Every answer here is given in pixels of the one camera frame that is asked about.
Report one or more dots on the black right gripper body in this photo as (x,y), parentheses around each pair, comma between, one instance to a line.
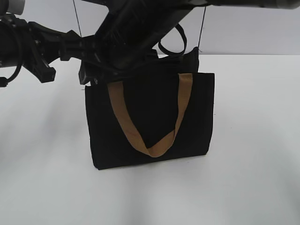
(147,61)

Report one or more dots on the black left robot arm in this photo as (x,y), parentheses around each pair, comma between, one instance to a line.
(34,47)

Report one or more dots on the black tote bag tan handles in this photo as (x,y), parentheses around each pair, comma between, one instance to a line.
(149,118)

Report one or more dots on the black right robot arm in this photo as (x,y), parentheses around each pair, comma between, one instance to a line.
(132,27)

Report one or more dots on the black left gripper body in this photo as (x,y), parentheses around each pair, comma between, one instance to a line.
(98,56)

